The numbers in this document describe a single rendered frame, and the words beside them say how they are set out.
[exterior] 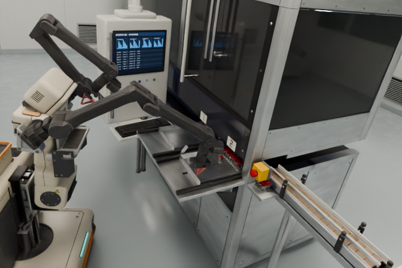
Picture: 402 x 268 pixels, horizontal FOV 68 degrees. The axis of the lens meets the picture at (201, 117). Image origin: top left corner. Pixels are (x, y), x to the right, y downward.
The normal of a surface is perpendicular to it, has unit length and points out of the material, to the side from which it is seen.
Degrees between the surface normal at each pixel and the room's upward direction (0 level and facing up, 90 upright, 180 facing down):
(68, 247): 0
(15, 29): 90
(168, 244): 0
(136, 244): 0
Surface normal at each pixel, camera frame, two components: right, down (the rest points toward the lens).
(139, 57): 0.59, 0.43
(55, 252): 0.12, -0.88
